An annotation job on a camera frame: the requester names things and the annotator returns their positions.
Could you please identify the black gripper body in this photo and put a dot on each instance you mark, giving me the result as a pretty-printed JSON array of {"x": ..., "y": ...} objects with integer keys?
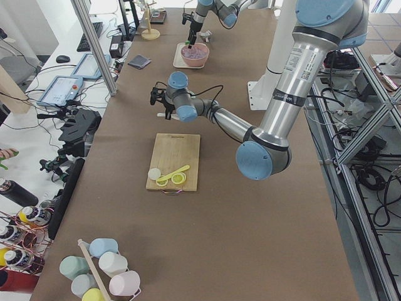
[
  {"x": 194, "y": 26},
  {"x": 168, "y": 106}
]

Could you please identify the white ceramic spoon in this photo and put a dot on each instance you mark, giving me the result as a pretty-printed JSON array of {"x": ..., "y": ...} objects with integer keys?
[{"x": 173, "y": 116}]

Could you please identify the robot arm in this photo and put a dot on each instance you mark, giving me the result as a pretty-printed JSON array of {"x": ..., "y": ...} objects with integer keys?
[
  {"x": 227, "y": 13},
  {"x": 320, "y": 27}
]

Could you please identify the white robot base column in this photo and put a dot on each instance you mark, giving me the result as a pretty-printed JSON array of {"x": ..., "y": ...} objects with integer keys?
[{"x": 260, "y": 92}]

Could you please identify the clear ice cubes pile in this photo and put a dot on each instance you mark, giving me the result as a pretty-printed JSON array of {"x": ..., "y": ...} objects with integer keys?
[{"x": 194, "y": 53}]

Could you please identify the pink bowl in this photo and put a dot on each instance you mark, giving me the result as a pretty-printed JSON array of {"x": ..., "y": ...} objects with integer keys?
[{"x": 196, "y": 63}]

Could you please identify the cream plastic tray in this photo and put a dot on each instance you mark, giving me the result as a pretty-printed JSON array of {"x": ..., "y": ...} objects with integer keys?
[{"x": 178, "y": 61}]

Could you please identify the grey purple folded cloth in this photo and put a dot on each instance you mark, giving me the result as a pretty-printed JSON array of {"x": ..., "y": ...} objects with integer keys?
[{"x": 139, "y": 62}]

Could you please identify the bamboo cutting board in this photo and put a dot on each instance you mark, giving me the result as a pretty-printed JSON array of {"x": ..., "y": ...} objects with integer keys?
[{"x": 170, "y": 153}]

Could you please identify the wooden mug tree stand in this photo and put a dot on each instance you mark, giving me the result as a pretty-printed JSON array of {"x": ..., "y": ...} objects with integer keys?
[{"x": 149, "y": 33}]

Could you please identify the yellow plastic knife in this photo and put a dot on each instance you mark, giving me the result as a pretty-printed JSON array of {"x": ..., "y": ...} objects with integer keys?
[{"x": 168, "y": 176}]

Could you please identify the black power adapter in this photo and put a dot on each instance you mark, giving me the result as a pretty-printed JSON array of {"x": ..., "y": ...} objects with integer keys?
[{"x": 116, "y": 46}]

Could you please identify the white steamed bun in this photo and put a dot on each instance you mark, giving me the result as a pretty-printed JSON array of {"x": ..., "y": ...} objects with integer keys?
[{"x": 154, "y": 173}]

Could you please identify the lemon slice near bun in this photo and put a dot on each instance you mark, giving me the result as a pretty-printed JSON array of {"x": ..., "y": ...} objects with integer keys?
[{"x": 162, "y": 181}]

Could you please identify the teach pendant far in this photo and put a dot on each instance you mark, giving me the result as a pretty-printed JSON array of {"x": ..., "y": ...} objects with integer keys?
[{"x": 87, "y": 68}]

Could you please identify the teach pendant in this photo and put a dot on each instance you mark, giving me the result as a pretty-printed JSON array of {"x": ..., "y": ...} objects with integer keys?
[
  {"x": 87, "y": 68},
  {"x": 60, "y": 90}
]

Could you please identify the teach pendant near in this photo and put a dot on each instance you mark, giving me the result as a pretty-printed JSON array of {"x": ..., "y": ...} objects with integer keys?
[{"x": 60, "y": 90}]

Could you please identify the black computer mouse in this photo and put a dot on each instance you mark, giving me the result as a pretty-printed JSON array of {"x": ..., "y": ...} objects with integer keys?
[{"x": 62, "y": 59}]

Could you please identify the light blue cup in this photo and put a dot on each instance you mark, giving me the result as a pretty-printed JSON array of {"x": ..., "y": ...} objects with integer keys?
[{"x": 99, "y": 246}]

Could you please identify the white cup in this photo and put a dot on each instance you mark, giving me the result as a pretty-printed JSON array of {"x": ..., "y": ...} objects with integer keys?
[{"x": 113, "y": 263}]

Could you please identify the yellow sauce bottle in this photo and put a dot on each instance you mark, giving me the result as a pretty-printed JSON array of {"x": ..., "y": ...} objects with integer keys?
[{"x": 38, "y": 216}]

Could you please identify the black water bottle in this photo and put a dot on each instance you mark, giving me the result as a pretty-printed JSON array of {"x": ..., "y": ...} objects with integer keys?
[{"x": 17, "y": 194}]

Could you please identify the pink cup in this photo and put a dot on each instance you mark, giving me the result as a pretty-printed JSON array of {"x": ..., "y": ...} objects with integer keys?
[{"x": 125, "y": 284}]

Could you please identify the green cup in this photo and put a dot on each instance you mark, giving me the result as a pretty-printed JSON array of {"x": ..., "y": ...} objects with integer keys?
[{"x": 73, "y": 266}]

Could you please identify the red sauce bottle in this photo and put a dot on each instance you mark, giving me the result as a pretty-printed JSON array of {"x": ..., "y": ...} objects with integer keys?
[{"x": 17, "y": 236}]

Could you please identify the grey cup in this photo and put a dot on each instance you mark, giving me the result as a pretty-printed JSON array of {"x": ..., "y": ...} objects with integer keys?
[{"x": 82, "y": 283}]

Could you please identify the yellow cup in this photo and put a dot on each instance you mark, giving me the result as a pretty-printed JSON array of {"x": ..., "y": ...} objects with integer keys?
[{"x": 93, "y": 294}]

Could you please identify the lemon slice near handle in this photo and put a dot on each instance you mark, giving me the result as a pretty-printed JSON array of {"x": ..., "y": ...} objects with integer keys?
[{"x": 178, "y": 178}]

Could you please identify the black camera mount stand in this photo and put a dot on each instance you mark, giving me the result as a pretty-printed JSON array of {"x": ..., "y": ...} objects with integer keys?
[{"x": 79, "y": 127}]

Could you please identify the aluminium frame post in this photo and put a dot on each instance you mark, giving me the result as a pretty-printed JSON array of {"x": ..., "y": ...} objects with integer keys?
[{"x": 82, "y": 14}]

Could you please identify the wooden rack handle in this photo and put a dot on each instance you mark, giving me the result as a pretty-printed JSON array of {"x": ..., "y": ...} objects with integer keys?
[{"x": 83, "y": 246}]

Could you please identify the copper wire bottle rack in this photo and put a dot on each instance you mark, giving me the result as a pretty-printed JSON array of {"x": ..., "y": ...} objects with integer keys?
[{"x": 20, "y": 259}]

